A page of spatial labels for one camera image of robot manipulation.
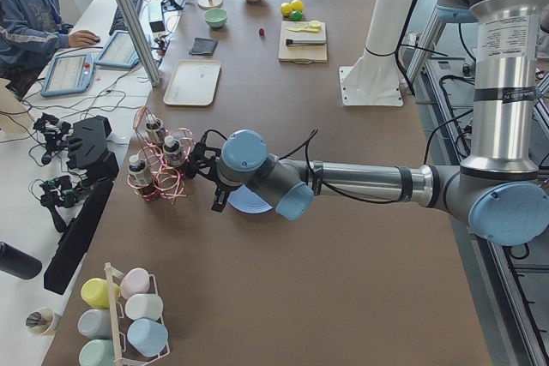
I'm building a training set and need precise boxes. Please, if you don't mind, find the black keyboard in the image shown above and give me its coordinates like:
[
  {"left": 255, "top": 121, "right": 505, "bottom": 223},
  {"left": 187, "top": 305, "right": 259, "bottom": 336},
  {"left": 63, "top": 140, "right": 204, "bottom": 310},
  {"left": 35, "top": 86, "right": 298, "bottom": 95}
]
[{"left": 107, "top": 0, "right": 144, "bottom": 37}]

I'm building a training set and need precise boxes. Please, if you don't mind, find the steel muddler black tip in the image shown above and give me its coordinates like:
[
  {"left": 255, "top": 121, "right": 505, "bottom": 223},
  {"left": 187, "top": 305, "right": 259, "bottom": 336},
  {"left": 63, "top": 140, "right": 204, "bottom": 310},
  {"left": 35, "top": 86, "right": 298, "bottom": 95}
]
[{"left": 285, "top": 39, "right": 326, "bottom": 47}]

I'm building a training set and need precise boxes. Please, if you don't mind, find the white cup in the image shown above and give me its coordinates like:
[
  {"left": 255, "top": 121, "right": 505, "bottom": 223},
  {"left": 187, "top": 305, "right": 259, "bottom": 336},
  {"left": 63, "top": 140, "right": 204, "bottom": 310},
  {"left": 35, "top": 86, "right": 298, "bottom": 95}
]
[{"left": 124, "top": 293, "right": 164, "bottom": 321}]

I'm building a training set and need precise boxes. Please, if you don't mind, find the blue teach pendant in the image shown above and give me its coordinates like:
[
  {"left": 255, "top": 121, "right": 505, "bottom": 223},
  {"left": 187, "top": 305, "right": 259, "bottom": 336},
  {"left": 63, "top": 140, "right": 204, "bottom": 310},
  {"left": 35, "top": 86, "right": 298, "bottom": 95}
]
[
  {"left": 94, "top": 30, "right": 139, "bottom": 69},
  {"left": 40, "top": 53, "right": 94, "bottom": 98}
]

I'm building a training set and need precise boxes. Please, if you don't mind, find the black water bottle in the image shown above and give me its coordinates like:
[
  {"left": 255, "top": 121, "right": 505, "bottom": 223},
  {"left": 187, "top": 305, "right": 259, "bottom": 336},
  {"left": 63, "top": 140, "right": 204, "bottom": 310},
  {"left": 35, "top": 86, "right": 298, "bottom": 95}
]
[{"left": 1, "top": 242, "right": 42, "bottom": 280}]

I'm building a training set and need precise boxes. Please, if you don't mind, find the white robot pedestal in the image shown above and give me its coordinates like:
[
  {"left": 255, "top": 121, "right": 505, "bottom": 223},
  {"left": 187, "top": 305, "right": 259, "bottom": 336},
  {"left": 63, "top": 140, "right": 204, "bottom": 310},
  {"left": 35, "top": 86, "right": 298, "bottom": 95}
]
[{"left": 340, "top": 0, "right": 413, "bottom": 107}]

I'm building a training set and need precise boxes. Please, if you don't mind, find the dark tea bottle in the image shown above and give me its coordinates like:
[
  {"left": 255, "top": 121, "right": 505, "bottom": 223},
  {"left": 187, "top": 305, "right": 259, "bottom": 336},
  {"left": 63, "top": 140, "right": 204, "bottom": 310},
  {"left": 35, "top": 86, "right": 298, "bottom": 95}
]
[
  {"left": 128, "top": 154, "right": 155, "bottom": 198},
  {"left": 145, "top": 113, "right": 166, "bottom": 146},
  {"left": 163, "top": 135, "right": 184, "bottom": 167}
]

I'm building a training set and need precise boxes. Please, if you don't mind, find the lemon half slice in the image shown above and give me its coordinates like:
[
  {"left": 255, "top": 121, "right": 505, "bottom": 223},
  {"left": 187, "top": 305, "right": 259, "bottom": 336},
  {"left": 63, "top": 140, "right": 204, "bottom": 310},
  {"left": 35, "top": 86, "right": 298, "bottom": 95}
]
[{"left": 305, "top": 21, "right": 322, "bottom": 30}]

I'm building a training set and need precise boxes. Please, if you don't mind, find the yellow lemon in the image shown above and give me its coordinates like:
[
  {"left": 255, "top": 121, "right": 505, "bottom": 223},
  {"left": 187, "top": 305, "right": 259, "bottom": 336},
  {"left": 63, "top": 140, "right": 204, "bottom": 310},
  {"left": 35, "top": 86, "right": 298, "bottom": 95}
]
[
  {"left": 290, "top": 0, "right": 305, "bottom": 12},
  {"left": 280, "top": 3, "right": 293, "bottom": 17}
]

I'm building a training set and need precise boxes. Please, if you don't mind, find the green lime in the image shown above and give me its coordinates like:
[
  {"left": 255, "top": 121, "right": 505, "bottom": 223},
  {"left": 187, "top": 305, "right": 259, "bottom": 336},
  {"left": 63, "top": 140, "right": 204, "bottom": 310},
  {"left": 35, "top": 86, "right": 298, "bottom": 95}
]
[{"left": 289, "top": 10, "right": 303, "bottom": 21}]

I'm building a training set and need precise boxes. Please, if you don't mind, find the yellow plastic knife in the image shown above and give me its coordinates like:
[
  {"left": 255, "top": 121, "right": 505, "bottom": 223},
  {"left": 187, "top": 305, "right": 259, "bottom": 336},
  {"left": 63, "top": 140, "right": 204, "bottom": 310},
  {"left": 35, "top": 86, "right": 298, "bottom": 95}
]
[{"left": 286, "top": 26, "right": 322, "bottom": 33}]

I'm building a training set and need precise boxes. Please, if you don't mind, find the grey folded cloth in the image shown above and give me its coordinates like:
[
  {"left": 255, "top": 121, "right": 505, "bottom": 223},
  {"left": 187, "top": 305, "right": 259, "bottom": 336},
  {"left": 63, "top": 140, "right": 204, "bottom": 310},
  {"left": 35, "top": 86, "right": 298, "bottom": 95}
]
[{"left": 189, "top": 38, "right": 218, "bottom": 56}]

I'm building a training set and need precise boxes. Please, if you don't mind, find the copper wire bottle rack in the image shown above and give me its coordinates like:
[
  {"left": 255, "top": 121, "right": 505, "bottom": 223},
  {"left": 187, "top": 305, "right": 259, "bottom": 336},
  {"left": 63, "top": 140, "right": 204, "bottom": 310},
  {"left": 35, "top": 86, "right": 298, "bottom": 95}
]
[{"left": 127, "top": 106, "right": 196, "bottom": 204}]

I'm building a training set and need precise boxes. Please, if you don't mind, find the light blue cup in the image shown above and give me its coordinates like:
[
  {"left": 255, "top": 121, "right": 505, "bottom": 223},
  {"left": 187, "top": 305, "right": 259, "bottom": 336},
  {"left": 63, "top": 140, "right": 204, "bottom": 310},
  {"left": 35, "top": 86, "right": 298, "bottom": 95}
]
[{"left": 127, "top": 318, "right": 168, "bottom": 357}]

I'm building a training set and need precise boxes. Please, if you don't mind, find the green bowl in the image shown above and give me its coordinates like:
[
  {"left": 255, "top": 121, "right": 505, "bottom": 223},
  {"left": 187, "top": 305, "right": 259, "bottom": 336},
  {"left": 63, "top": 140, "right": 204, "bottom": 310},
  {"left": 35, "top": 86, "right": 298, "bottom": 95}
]
[{"left": 203, "top": 8, "right": 228, "bottom": 29}]

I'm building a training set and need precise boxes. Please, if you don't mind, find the person in blue hoodie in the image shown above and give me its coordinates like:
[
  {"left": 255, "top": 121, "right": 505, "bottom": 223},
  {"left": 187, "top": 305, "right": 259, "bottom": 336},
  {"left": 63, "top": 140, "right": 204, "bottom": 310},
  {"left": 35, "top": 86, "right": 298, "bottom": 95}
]
[{"left": 1, "top": 0, "right": 100, "bottom": 99}]

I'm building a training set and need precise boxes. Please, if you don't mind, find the wooden cutting board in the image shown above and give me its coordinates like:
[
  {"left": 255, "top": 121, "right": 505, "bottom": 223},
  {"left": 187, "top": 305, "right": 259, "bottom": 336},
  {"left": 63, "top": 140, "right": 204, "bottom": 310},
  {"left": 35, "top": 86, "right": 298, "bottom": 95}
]
[{"left": 278, "top": 21, "right": 328, "bottom": 63}]

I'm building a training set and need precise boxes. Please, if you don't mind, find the pale green cup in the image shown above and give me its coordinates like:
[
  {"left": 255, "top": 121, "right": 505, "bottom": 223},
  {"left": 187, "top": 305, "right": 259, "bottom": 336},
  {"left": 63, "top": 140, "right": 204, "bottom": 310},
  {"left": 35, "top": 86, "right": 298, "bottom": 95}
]
[{"left": 78, "top": 339, "right": 115, "bottom": 366}]

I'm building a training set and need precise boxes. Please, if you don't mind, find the pink cup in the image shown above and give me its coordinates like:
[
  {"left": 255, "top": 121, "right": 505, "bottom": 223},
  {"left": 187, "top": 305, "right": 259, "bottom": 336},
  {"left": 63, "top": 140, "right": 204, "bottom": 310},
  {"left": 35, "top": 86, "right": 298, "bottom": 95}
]
[{"left": 120, "top": 267, "right": 150, "bottom": 299}]

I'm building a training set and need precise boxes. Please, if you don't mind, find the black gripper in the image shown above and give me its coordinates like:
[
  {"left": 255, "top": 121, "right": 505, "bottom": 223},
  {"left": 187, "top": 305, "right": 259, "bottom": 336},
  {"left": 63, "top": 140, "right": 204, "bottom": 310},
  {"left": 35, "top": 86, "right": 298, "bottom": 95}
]
[{"left": 211, "top": 170, "right": 240, "bottom": 212}]

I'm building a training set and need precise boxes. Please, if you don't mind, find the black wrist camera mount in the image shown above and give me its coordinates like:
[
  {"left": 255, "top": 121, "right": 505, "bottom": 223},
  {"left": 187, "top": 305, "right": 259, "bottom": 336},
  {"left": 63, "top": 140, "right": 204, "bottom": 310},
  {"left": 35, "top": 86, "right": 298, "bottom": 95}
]
[{"left": 184, "top": 129, "right": 227, "bottom": 182}]

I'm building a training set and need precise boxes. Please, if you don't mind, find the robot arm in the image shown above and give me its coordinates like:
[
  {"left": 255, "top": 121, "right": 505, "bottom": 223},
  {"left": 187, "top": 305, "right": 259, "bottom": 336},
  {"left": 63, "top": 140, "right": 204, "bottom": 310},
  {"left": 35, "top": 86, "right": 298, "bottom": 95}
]
[{"left": 190, "top": 0, "right": 443, "bottom": 238}]

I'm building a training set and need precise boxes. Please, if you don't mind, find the grey cup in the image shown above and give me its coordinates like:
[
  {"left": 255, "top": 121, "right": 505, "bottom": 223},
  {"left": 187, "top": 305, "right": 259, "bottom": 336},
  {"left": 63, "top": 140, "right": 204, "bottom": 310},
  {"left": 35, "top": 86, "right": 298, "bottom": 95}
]
[{"left": 77, "top": 309, "right": 112, "bottom": 339}]

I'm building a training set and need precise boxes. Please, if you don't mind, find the blue plate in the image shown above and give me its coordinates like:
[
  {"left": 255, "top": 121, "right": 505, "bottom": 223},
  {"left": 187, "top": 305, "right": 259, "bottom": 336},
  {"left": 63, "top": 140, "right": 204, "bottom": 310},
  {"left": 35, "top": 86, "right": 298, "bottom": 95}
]
[{"left": 228, "top": 185, "right": 272, "bottom": 214}]

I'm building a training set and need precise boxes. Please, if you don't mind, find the yellow cup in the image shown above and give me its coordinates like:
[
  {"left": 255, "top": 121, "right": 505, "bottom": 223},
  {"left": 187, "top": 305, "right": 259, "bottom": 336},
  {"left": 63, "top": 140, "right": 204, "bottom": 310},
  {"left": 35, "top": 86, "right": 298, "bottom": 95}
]
[{"left": 81, "top": 278, "right": 110, "bottom": 309}]

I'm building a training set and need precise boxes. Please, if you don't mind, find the cream rabbit tray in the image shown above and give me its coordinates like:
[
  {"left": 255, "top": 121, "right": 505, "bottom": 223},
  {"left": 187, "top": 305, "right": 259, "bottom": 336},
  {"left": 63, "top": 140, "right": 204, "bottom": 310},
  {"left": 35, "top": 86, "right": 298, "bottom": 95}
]
[{"left": 163, "top": 59, "right": 221, "bottom": 107}]

